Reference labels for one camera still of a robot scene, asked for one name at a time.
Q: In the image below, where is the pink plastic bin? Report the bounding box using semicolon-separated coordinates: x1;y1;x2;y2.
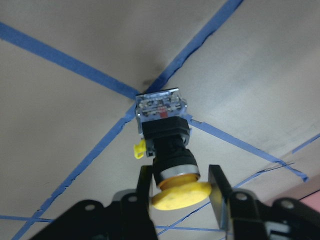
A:
264;175;320;212

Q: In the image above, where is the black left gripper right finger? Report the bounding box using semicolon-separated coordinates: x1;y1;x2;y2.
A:
208;164;320;240

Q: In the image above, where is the yellow push button switch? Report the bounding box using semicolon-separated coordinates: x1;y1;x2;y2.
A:
133;88;212;211

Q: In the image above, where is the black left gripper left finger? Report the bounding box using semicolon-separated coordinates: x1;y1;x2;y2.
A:
32;165;158;240

